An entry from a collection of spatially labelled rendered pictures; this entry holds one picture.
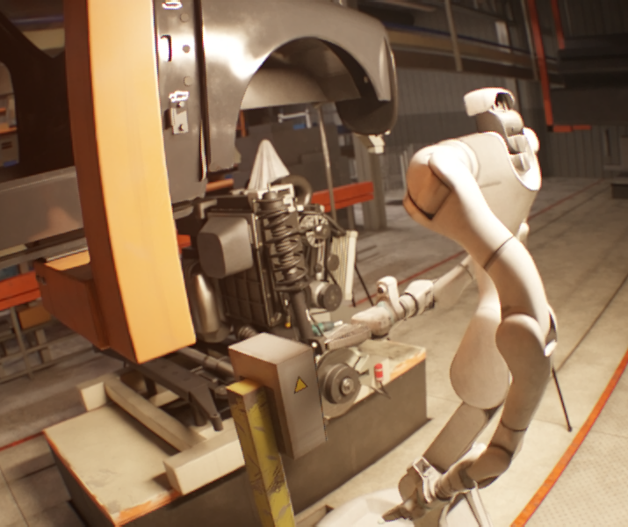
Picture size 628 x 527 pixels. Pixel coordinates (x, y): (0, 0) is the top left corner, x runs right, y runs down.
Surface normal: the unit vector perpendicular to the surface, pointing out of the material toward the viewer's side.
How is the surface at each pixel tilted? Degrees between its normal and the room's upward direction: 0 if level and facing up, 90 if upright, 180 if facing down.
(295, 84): 90
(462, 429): 90
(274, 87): 90
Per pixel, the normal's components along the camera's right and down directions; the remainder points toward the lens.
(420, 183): -0.84, 0.00
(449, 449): -0.67, 0.24
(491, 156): -0.29, 0.17
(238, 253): 0.40, 0.15
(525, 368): -0.52, 0.47
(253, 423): 0.70, 0.07
